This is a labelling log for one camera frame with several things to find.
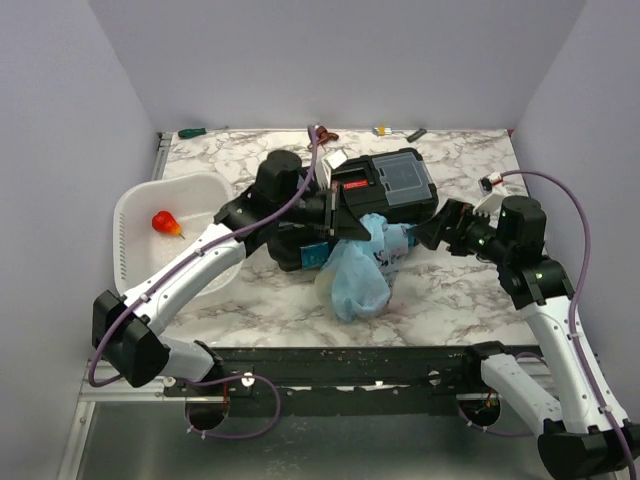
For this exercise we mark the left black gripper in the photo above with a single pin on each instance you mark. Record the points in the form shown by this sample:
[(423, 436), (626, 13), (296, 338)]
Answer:
[(340, 220)]

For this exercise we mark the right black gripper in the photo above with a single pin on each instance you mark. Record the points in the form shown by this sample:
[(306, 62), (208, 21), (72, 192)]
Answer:
[(433, 230)]

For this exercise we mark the light blue plastic bag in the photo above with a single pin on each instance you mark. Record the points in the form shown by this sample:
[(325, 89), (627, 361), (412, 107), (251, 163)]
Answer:
[(356, 281)]

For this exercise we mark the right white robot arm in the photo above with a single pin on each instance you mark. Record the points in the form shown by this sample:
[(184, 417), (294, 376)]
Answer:
[(581, 429)]

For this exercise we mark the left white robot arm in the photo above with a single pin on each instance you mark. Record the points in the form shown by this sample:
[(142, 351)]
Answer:
[(127, 329)]

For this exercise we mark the red fake pear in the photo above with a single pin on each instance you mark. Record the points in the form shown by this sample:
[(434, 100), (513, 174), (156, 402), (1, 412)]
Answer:
[(164, 222)]

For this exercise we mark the black plastic toolbox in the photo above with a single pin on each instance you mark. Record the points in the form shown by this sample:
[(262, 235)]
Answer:
[(396, 185)]

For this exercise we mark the brown faucet tap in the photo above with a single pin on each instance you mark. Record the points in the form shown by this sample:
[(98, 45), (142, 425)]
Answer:
[(320, 136)]

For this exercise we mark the yellow white small connector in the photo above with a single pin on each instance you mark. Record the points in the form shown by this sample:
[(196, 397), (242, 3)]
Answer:
[(382, 131)]

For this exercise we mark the small black clip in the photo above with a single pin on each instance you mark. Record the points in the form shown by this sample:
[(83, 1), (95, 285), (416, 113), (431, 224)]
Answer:
[(416, 135)]

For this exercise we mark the white plastic basket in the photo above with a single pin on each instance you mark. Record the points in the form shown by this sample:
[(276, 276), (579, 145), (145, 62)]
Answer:
[(138, 250)]

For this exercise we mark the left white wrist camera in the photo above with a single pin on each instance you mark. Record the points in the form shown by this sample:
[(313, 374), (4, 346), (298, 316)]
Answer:
[(325, 167)]

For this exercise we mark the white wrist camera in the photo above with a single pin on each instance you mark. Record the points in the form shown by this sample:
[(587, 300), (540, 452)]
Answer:
[(493, 191), (325, 167)]

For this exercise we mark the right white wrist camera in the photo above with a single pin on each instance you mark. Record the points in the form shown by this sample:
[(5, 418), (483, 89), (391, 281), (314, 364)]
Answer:
[(493, 191)]

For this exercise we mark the green handled screwdriver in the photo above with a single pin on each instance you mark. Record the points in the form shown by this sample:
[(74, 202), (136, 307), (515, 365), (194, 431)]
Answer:
[(191, 133)]

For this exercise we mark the aluminium frame profile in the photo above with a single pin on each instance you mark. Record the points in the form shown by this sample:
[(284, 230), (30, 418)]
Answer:
[(121, 391)]

